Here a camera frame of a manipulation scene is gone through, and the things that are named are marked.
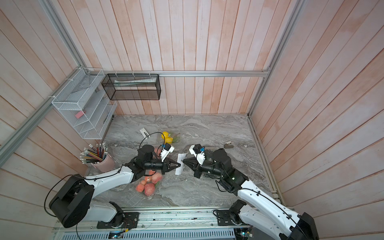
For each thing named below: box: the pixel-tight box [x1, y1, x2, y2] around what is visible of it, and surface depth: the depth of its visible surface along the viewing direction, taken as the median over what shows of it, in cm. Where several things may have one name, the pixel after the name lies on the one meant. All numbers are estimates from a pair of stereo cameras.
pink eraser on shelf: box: [75, 110, 84, 119], surface depth 84 cm
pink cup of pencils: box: [79, 143, 115, 173], surface depth 85 cm
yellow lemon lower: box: [165, 137, 173, 144], surface depth 103 cm
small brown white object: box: [223, 141, 234, 149], surface depth 103 cm
